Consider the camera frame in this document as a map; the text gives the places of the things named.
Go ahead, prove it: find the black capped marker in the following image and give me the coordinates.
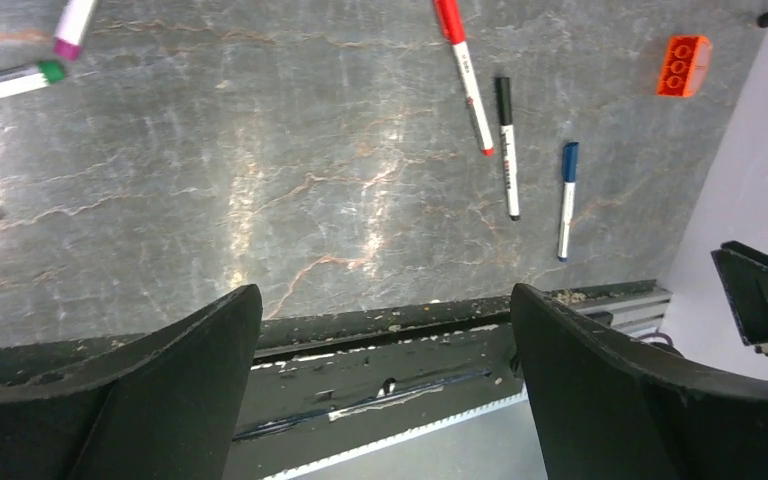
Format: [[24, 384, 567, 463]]
[[495, 76, 520, 221]]

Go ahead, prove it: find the orange toy brick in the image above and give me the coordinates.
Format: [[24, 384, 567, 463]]
[[655, 35, 713, 98]]

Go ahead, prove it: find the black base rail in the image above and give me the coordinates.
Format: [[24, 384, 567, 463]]
[[0, 278, 673, 480]]

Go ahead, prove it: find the purple capped marker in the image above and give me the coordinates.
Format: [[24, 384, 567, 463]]
[[53, 0, 99, 61]]

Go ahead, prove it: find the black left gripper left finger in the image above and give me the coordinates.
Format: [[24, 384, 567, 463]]
[[0, 285, 262, 479]]

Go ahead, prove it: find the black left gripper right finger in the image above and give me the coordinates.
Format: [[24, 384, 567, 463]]
[[510, 284, 768, 479]]

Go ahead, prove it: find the green whiteboard marker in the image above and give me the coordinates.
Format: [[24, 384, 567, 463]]
[[0, 60, 67, 99]]

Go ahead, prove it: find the red capped marker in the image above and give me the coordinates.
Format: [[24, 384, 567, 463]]
[[433, 0, 494, 156]]

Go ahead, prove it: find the blue capped marker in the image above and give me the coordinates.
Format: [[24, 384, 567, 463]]
[[557, 142, 579, 262]]

